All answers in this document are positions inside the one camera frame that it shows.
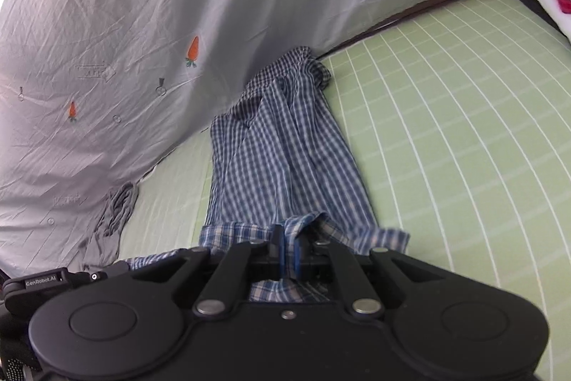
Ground green grid mat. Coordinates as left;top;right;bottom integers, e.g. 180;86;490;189
118;0;571;381

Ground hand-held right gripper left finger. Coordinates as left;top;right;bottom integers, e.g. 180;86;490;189
129;225;286;317

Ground blue plaid shirt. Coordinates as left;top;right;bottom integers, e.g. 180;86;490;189
117;45;411;304

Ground grey jersey garment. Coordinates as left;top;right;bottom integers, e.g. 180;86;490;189
82;181;140;263

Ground grey printed bedsheet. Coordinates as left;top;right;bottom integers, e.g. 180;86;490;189
0;0;507;279

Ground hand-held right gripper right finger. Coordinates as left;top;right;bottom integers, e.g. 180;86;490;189
284;229;435;317

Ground person's left hand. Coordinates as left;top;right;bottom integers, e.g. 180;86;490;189
0;310;35;381

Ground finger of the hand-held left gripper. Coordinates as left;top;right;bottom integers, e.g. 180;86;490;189
67;262;133;289

